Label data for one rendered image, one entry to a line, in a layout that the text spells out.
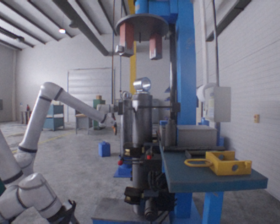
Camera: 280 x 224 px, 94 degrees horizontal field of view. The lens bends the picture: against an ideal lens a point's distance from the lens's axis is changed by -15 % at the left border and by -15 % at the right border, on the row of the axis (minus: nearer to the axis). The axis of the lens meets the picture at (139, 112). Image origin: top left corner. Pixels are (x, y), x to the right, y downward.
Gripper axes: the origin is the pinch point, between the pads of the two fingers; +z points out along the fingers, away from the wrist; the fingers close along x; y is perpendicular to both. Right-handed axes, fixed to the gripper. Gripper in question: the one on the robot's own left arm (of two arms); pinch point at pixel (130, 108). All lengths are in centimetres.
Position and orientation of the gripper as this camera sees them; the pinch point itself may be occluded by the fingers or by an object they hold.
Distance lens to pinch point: 156.9
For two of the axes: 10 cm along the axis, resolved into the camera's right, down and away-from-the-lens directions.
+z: 9.5, -0.1, 3.0
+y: -3.0, -0.4, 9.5
